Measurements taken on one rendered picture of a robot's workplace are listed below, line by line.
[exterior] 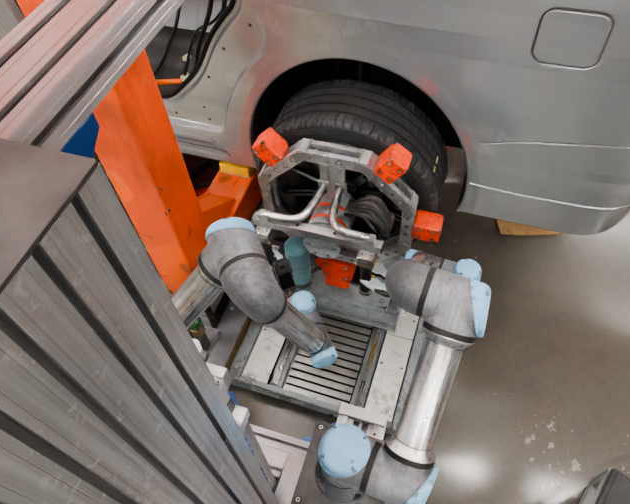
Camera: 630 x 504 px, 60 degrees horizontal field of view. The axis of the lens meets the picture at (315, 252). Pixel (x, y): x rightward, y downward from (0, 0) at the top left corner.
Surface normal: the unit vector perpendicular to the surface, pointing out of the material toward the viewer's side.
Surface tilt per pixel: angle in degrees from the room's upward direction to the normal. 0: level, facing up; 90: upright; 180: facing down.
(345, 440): 7
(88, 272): 90
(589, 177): 90
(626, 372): 0
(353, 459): 8
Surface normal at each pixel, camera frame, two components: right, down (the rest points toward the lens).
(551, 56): -0.33, 0.78
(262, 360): -0.06, -0.59
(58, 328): 0.95, 0.22
